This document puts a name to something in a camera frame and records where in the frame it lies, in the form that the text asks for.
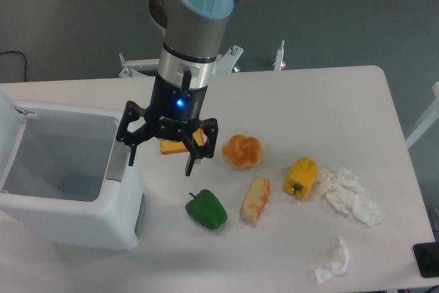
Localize white frame leg right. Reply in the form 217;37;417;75
405;82;438;149

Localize white trash can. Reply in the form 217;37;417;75
1;91;147;250

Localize black device at edge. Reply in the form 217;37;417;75
413;242;438;278

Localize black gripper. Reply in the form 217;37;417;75
116;76;218;176

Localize toast bread slice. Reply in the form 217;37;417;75
160;128;205;154

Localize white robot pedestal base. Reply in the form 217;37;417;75
119;45;244;78

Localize long baguette bread piece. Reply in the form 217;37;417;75
239;177;270;223

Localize yellow bell pepper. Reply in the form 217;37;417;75
283;156;318;200

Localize white table frame strut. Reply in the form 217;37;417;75
273;40;287;71

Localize round knotted bread roll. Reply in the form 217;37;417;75
222;134;263;169

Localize small crumpled white tissue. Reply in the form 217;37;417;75
313;235;351;284

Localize green bell pepper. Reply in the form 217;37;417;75
185;189;228;230

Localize large crumpled white tissue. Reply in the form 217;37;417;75
315;167;382;227

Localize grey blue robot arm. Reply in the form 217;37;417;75
116;0;239;174

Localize black floor cable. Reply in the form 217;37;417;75
0;51;30;83

